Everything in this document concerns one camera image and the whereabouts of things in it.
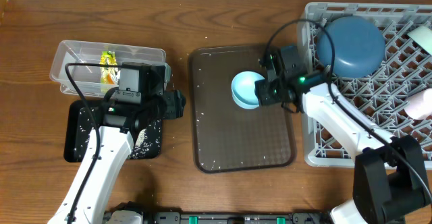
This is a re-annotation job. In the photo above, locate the brown plastic serving tray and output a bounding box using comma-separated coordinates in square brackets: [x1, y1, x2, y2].
[188, 45, 296, 173]

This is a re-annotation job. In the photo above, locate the spilled white rice pile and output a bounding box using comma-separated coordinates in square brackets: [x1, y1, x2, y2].
[72, 111, 163, 159]

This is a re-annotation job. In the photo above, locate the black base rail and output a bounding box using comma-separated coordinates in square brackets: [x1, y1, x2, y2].
[103, 202, 335, 224]

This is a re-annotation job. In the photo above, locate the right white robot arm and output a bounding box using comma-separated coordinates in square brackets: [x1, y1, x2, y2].
[255, 45, 431, 223]

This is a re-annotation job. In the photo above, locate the grey plastic dishwasher rack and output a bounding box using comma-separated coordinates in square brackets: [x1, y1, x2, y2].
[297, 2, 431, 171]

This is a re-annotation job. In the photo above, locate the black cable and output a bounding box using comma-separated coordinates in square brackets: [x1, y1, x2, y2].
[261, 18, 432, 204]
[63, 61, 142, 224]

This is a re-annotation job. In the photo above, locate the right black cable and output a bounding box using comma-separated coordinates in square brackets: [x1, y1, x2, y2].
[261, 18, 432, 204]

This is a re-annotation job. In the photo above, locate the left black cable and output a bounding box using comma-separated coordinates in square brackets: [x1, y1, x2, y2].
[63, 61, 142, 224]

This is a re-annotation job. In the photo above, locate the mint green bowl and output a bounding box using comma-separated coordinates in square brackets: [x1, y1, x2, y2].
[408, 26, 432, 54]

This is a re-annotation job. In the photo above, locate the clear plastic bin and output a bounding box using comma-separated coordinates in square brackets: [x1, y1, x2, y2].
[50, 40, 171, 98]

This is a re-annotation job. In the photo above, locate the dark blue plate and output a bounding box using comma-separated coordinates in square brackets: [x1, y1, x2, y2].
[317, 16, 385, 78]

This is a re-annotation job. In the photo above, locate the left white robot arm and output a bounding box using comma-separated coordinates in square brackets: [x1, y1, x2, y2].
[50, 62, 186, 223]

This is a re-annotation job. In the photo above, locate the green yellow snack wrapper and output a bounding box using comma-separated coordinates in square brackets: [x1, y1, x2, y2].
[99, 51, 119, 93]

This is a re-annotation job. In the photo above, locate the small pink white cup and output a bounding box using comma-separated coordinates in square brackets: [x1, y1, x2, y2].
[404, 88, 431, 120]

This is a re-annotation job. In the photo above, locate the black plastic tray bin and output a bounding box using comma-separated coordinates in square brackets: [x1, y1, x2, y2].
[63, 99, 163, 163]

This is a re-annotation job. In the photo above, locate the light blue white bowl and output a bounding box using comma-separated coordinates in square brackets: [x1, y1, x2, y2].
[231, 71, 265, 110]

